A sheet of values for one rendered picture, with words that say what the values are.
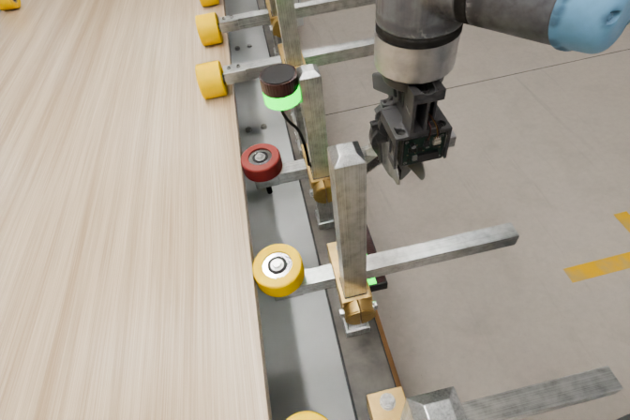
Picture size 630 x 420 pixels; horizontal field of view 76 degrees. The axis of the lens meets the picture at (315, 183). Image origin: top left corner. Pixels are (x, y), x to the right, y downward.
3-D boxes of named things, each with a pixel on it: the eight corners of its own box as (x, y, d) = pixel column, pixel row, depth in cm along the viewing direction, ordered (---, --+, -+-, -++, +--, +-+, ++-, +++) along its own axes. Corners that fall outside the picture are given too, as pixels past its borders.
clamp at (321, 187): (324, 156, 90) (323, 139, 86) (339, 201, 81) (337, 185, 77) (300, 160, 90) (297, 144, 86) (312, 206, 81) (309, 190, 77)
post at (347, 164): (361, 316, 79) (357, 134, 43) (367, 333, 77) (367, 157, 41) (344, 320, 79) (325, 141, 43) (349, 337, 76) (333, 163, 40)
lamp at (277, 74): (308, 155, 80) (293, 60, 64) (313, 174, 77) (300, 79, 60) (279, 161, 80) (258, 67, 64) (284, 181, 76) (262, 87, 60)
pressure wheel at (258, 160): (285, 174, 91) (277, 137, 82) (291, 202, 85) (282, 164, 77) (250, 182, 90) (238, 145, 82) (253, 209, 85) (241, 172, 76)
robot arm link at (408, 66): (364, 16, 45) (445, 0, 46) (364, 54, 49) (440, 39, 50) (389, 56, 39) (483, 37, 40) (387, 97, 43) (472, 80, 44)
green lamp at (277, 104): (297, 84, 68) (295, 73, 66) (303, 106, 64) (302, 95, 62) (262, 92, 68) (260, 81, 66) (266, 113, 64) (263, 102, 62)
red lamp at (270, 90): (295, 72, 66) (293, 60, 64) (301, 93, 62) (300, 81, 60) (260, 79, 66) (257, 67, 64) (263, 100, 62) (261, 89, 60)
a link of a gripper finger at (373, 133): (371, 165, 59) (372, 118, 52) (368, 157, 60) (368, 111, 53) (402, 158, 59) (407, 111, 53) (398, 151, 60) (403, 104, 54)
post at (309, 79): (334, 230, 100) (316, 59, 64) (337, 242, 97) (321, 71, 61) (321, 233, 99) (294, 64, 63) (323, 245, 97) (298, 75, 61)
